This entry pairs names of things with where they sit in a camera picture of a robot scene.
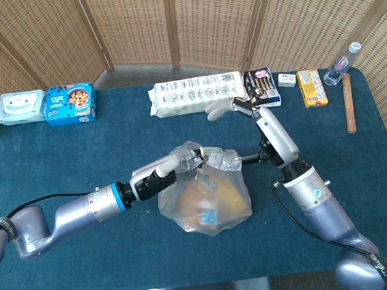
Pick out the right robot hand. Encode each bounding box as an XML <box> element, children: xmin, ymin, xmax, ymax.
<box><xmin>204</xmin><ymin>91</ymin><xmax>302</xmax><ymax>175</ymax></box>

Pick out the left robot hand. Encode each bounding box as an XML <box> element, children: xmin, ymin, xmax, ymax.
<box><xmin>125</xmin><ymin>145</ymin><xmax>213</xmax><ymax>203</ymax></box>

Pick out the clear plastic shopping bag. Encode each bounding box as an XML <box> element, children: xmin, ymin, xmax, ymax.
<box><xmin>152</xmin><ymin>135</ymin><xmax>255</xmax><ymax>242</ymax></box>

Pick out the brown bread packet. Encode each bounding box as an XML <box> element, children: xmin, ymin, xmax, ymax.
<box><xmin>180</xmin><ymin>184</ymin><xmax>211</xmax><ymax>215</ymax></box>

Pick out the small white box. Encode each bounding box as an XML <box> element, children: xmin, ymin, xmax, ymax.
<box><xmin>276</xmin><ymin>72</ymin><xmax>298</xmax><ymax>89</ymax></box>

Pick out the yellow cardboard box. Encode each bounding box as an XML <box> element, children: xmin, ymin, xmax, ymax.
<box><xmin>296</xmin><ymin>67</ymin><xmax>330</xmax><ymax>109</ymax></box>

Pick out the yellow sponge block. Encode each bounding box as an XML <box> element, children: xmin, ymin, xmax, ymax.
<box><xmin>214</xmin><ymin>177</ymin><xmax>248</xmax><ymax>216</ymax></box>

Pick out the brown wooden stick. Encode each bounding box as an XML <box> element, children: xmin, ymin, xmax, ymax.
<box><xmin>341</xmin><ymin>72</ymin><xmax>358</xmax><ymax>135</ymax></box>

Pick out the blue felt table cover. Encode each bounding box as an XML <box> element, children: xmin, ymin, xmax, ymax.
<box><xmin>0</xmin><ymin>61</ymin><xmax>387</xmax><ymax>290</ymax></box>

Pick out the clear plastic water bottle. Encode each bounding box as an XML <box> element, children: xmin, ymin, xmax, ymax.
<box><xmin>319</xmin><ymin>40</ymin><xmax>366</xmax><ymax>87</ymax></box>

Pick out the white tissue multipack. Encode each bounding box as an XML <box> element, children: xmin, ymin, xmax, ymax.
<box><xmin>145</xmin><ymin>70</ymin><xmax>251</xmax><ymax>119</ymax></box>

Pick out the blue cookie box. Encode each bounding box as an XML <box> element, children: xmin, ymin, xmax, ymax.
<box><xmin>42</xmin><ymin>81</ymin><xmax>100</xmax><ymax>128</ymax></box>

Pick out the rattan folding screen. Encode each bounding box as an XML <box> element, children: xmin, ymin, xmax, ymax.
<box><xmin>0</xmin><ymin>0</ymin><xmax>387</xmax><ymax>240</ymax></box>

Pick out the pale blue wet wipes pack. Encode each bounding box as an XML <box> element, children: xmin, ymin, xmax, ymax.
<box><xmin>0</xmin><ymin>88</ymin><xmax>50</xmax><ymax>127</ymax></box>

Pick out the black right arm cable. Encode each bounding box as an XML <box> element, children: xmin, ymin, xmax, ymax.
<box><xmin>268</xmin><ymin>176</ymin><xmax>341</xmax><ymax>251</ymax></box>

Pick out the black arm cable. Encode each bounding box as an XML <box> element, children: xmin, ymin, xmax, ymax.
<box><xmin>268</xmin><ymin>176</ymin><xmax>341</xmax><ymax>251</ymax></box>
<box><xmin>0</xmin><ymin>190</ymin><xmax>102</xmax><ymax>240</ymax></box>

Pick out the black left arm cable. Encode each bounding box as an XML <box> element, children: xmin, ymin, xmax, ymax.
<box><xmin>0</xmin><ymin>190</ymin><xmax>102</xmax><ymax>240</ymax></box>

